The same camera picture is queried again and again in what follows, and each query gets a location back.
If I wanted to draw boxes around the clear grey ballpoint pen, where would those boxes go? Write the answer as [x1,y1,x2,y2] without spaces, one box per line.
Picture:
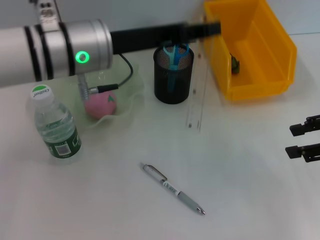
[139,161,206,217]

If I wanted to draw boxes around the black mesh pen holder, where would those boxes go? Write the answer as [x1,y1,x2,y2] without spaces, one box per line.
[152,44,196,105]

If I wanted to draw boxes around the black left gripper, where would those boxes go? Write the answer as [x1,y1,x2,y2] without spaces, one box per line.
[109,19,223,55]

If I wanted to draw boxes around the yellow plastic bin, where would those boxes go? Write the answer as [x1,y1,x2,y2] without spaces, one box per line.
[202,0,298,102]

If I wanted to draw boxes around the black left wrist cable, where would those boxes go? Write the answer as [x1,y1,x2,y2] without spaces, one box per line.
[76,53,135,101]

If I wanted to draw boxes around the pale green glass fruit plate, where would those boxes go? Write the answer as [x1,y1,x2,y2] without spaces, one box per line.
[39,61,146,130]

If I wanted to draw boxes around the blue capped scissors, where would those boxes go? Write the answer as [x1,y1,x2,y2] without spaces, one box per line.
[162,42,190,93]

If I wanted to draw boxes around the clear green-label water bottle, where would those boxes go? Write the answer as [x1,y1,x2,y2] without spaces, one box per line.
[29,84,83,165]

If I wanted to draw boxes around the pink toy peach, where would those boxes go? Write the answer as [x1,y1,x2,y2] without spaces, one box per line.
[84,90,118,121]

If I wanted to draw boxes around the transparent plastic ruler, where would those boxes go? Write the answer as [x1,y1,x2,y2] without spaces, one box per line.
[185,13,210,134]

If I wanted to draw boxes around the green plastic wrapper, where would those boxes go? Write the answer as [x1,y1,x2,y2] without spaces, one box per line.
[229,52,242,76]

